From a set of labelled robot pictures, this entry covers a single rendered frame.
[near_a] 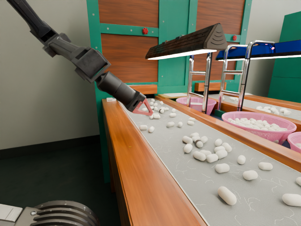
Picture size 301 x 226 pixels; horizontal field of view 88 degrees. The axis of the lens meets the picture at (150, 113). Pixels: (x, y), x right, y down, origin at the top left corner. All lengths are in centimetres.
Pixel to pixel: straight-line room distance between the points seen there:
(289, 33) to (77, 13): 307
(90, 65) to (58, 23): 167
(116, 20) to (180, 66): 59
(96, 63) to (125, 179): 31
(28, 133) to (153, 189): 205
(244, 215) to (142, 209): 18
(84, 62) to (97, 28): 76
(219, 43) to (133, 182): 46
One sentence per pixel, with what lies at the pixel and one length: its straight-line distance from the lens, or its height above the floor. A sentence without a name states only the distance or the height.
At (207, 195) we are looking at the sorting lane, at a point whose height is 74.
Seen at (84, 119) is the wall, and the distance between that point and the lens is 216.
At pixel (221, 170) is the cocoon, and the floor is 75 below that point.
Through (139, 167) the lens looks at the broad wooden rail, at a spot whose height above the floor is 77.
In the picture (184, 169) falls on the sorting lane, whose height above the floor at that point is 74.
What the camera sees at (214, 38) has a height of 107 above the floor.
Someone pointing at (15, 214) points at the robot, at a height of 80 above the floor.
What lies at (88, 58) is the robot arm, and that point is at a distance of 48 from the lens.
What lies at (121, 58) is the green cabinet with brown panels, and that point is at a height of 105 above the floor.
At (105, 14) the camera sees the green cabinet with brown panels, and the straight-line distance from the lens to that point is 126.
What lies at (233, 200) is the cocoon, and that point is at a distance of 36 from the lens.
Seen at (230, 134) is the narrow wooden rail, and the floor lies 75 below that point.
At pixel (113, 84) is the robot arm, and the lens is 48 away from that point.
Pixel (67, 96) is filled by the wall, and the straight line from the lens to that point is 210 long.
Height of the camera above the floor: 98
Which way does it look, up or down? 16 degrees down
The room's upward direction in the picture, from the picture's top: straight up
